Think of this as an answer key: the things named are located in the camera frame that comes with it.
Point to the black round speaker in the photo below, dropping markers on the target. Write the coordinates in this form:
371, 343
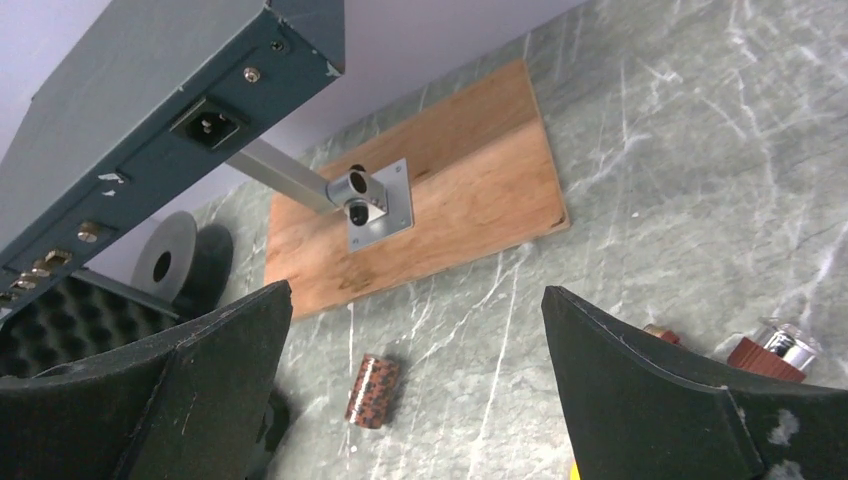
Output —
185, 265

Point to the orange black chip stack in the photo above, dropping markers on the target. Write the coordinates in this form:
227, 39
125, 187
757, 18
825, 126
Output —
372, 392

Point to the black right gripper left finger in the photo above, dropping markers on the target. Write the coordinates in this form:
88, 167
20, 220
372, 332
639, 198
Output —
185, 403

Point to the dark teal rack device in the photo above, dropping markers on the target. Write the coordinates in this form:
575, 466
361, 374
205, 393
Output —
154, 96

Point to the metal stand post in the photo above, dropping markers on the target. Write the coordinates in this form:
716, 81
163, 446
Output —
377, 205

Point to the black poker set case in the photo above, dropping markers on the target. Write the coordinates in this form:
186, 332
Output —
83, 315

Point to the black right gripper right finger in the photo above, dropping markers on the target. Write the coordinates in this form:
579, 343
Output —
639, 407

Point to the wooden base board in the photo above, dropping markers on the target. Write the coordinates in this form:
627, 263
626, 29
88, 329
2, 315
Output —
483, 179

